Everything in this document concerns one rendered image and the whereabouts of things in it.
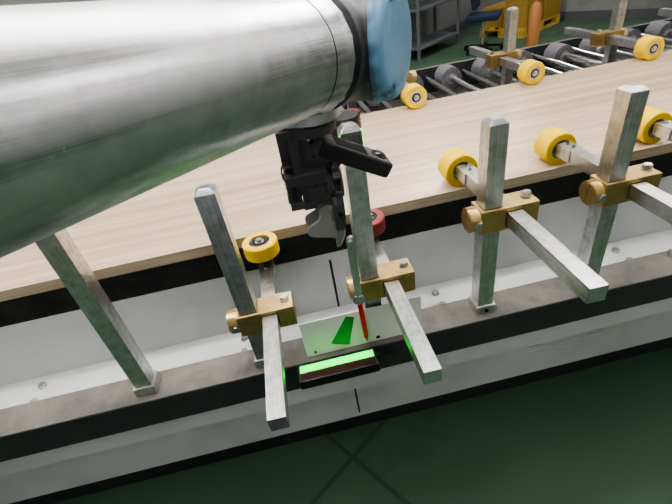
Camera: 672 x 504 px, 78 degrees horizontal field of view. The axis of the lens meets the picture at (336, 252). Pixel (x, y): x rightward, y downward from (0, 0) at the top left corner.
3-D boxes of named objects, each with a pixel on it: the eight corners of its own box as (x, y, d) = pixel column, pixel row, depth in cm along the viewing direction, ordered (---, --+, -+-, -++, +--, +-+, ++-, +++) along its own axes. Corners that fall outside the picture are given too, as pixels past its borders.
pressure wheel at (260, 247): (293, 272, 101) (283, 232, 94) (273, 293, 96) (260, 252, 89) (268, 265, 105) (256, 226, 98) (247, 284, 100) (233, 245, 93)
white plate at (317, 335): (422, 330, 93) (421, 297, 87) (307, 358, 91) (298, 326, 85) (421, 328, 93) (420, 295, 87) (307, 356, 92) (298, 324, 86)
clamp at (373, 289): (415, 290, 86) (415, 271, 83) (352, 305, 85) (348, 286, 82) (407, 274, 90) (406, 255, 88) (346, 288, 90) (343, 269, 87)
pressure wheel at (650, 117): (669, 104, 99) (638, 127, 101) (676, 129, 103) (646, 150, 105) (649, 98, 104) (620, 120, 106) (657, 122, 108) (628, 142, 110)
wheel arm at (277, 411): (292, 430, 66) (286, 414, 64) (271, 435, 66) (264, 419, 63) (276, 268, 102) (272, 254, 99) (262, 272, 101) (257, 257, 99)
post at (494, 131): (491, 322, 97) (510, 117, 69) (476, 326, 97) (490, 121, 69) (484, 312, 100) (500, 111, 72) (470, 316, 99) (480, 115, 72)
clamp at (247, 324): (298, 325, 85) (293, 307, 82) (232, 341, 84) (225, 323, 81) (295, 305, 90) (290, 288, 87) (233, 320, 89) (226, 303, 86)
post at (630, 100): (592, 296, 98) (652, 84, 70) (578, 299, 98) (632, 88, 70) (583, 287, 101) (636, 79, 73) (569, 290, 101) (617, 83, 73)
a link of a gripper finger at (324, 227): (310, 251, 69) (301, 202, 64) (345, 243, 70) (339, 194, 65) (313, 261, 67) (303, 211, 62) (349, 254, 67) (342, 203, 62)
